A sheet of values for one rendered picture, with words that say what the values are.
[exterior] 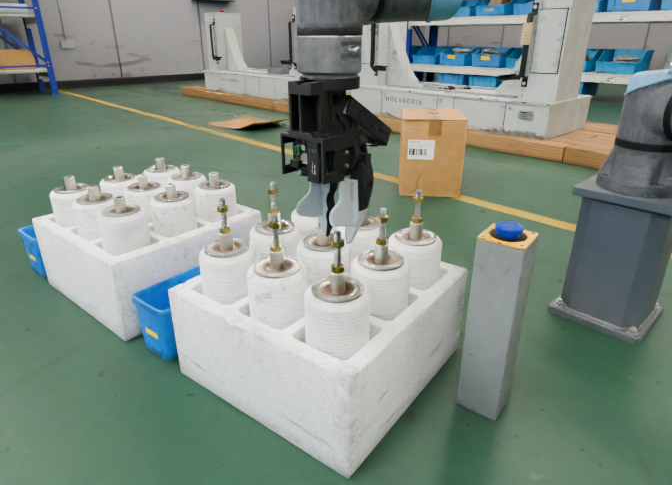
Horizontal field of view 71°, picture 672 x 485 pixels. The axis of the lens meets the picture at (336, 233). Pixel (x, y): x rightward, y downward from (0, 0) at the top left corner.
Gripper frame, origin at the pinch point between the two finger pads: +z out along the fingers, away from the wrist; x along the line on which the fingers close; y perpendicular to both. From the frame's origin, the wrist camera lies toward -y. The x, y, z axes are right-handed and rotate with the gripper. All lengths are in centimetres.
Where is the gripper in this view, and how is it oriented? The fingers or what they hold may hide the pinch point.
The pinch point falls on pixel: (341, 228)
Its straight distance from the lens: 64.1
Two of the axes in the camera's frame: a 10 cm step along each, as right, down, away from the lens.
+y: -6.6, 2.9, -6.9
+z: 0.0, 9.2, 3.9
